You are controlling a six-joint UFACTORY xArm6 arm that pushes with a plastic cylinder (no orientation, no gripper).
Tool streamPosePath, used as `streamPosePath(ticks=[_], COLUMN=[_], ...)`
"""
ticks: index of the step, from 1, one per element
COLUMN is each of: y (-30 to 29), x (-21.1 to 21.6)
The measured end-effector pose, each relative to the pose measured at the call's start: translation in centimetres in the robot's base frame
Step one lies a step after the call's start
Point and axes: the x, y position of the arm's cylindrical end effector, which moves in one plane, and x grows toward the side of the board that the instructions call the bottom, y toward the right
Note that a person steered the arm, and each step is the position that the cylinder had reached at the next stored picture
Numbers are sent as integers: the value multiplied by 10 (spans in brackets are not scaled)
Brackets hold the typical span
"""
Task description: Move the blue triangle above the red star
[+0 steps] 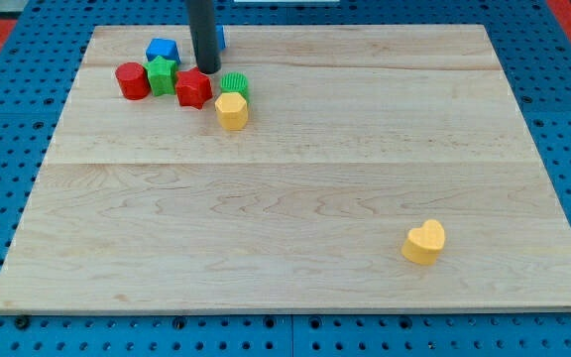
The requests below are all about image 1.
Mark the light wooden board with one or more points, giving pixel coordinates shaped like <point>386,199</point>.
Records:
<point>356,135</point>

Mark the yellow hexagon block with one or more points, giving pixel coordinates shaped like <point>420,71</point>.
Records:
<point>232,111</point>

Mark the blue cube block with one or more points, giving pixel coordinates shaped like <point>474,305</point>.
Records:
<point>165,48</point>

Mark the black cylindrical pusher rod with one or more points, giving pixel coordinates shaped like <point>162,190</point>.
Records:
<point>202,26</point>

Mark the green ribbed cylinder block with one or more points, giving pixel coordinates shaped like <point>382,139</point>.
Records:
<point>235,82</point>

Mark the red cylinder block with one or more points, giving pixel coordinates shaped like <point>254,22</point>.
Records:
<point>133,80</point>

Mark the green star block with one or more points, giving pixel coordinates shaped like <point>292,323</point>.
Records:
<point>161,75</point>

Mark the red star block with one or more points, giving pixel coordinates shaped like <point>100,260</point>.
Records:
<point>192,88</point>

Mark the blue triangle block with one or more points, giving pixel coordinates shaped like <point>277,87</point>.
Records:
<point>220,35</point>

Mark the yellow heart block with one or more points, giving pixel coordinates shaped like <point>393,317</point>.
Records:
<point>423,244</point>

